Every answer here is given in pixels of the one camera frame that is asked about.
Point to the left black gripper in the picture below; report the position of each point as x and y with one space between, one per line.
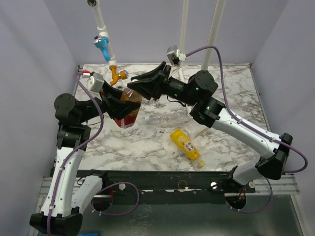
116 107

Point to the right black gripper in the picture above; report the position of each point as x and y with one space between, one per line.
163 80

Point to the red gold labelled bottle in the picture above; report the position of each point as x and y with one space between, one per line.
133 100

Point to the large clear plastic bottle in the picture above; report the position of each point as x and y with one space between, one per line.
193 129

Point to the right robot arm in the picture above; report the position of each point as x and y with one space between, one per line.
206 110

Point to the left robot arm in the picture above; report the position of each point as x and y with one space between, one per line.
62 211

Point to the small clear plastic bottle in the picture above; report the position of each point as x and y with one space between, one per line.
166 119

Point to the yellow labelled bottle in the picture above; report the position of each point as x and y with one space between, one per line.
182 141

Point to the orange plastic faucet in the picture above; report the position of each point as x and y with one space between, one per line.
116 76

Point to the blue plastic faucet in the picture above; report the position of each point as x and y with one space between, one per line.
102 43

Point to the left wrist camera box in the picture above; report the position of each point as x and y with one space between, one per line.
95 82

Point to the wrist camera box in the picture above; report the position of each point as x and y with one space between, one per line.
95 82
175 55

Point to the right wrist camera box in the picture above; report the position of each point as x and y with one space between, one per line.
175 55

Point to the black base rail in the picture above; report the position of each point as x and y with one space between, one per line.
168 188

